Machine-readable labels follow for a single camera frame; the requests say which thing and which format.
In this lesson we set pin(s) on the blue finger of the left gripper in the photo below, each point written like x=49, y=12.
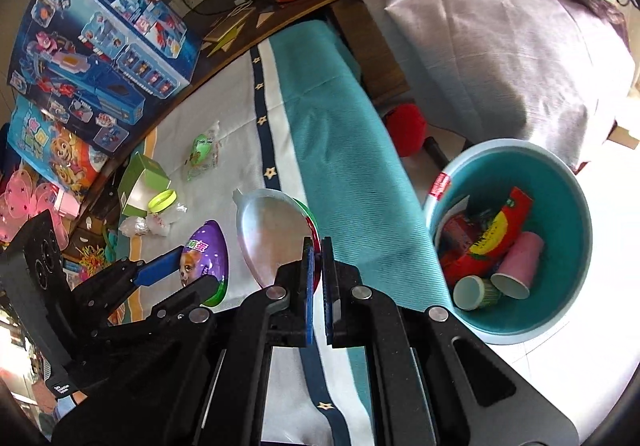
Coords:
x=149, y=273

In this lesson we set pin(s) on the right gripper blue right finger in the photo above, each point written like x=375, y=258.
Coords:
x=326, y=272

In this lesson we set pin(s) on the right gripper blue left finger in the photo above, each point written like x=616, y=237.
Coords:
x=307, y=289

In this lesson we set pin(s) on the purple puppy egg shell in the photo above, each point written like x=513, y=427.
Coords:
x=206, y=254

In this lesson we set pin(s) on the clear plastic bag red print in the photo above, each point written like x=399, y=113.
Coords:
x=158, y=224

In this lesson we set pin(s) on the silver foil egg half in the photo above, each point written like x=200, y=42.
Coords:
x=271, y=228

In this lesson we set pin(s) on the white green paper cup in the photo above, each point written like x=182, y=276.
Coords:
x=475, y=293

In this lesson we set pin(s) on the teal round trash bin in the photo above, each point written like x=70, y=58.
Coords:
x=484, y=174

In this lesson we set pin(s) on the yellow green plastic lid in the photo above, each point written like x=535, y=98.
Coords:
x=162, y=201

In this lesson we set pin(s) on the green cardboard box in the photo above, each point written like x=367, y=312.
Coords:
x=143, y=179

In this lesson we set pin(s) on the green jelly snack wrapper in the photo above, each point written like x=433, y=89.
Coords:
x=203, y=154

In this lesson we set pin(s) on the red label tag on bin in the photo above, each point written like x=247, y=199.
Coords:
x=440, y=186

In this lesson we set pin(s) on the red yellow snack packet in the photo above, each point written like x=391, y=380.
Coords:
x=491, y=246

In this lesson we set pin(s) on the pink butterfly wings toy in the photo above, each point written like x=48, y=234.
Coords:
x=22, y=198

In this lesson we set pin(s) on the teal white star blanket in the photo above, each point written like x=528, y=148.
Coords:
x=294, y=117

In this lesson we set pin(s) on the red round ball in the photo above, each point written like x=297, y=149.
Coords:
x=407, y=128

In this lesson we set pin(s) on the paw patrol toy package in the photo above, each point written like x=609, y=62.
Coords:
x=57, y=154

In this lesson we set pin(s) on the pink paper cup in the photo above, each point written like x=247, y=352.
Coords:
x=515, y=274

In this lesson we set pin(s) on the blue toy set box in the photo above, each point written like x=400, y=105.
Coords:
x=106, y=69

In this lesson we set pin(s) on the purple grey cloth cover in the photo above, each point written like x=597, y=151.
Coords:
x=547, y=71

